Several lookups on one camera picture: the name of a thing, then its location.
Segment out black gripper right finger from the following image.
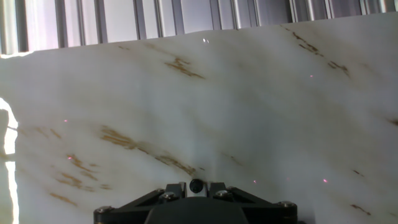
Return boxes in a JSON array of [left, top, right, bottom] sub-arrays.
[[207, 182, 299, 224]]

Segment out white marble pattern sheet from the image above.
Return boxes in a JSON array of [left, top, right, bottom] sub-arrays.
[[0, 12, 398, 224]]

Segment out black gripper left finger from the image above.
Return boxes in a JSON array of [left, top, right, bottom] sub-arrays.
[[93, 182, 188, 224]]

